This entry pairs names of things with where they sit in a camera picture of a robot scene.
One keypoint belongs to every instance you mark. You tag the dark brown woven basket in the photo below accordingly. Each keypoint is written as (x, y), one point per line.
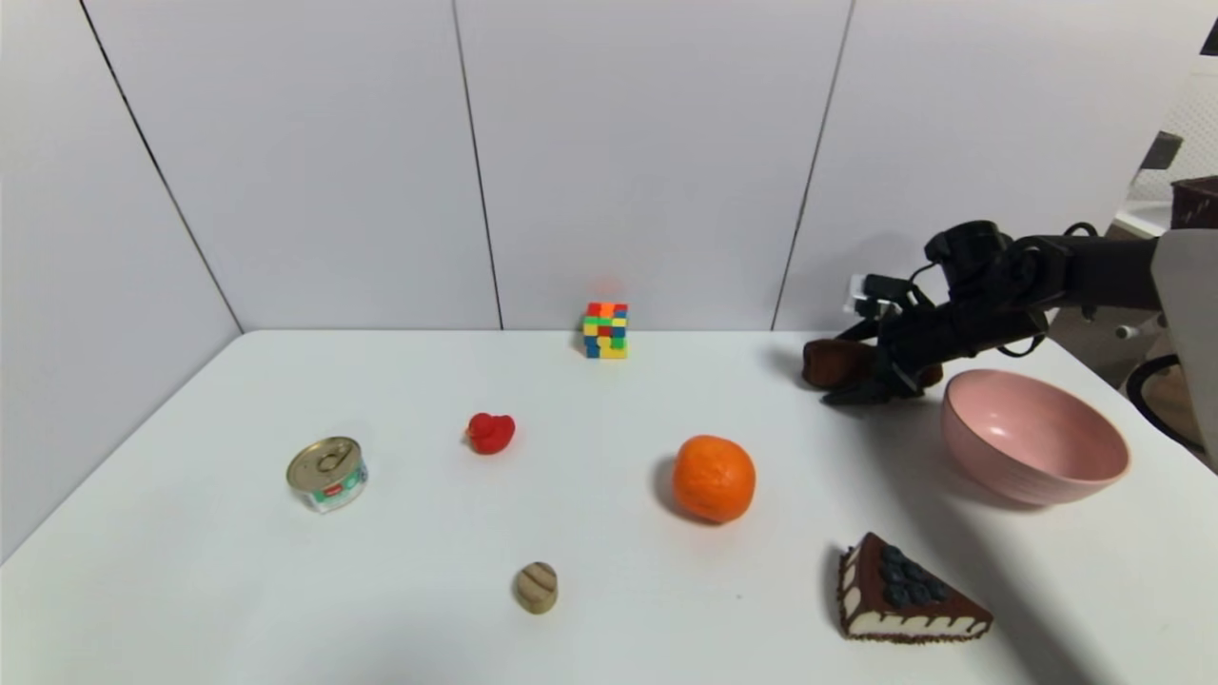
(1195, 202)

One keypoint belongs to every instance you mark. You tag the multicolour puzzle cube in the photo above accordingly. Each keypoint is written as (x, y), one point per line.
(606, 331)

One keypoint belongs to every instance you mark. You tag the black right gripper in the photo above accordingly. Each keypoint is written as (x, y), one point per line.
(888, 365)

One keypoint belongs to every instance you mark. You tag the brown rounded toy object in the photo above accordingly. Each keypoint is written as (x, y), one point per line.
(837, 363)

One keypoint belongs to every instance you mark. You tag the orange fruit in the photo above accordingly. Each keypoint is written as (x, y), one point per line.
(714, 479)

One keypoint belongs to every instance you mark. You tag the pink bowl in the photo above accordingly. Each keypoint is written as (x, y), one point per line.
(1032, 442)

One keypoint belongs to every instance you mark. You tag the red rubber duck toy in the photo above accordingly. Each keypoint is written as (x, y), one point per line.
(490, 434)

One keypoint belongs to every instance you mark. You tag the small wooden cylinder block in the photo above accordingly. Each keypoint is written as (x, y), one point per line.
(537, 588)

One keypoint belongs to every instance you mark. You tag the light grey panel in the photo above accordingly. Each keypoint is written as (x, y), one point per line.
(1189, 323)

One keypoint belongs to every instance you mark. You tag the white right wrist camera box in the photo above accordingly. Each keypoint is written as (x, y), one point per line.
(871, 293)

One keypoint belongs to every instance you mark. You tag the gold-lid tin can green label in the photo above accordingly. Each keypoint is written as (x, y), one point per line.
(328, 471)

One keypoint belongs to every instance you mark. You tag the chocolate blueberry cake slice toy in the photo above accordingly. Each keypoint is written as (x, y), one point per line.
(904, 599)

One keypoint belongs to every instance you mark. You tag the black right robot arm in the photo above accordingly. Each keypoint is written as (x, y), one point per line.
(1075, 266)

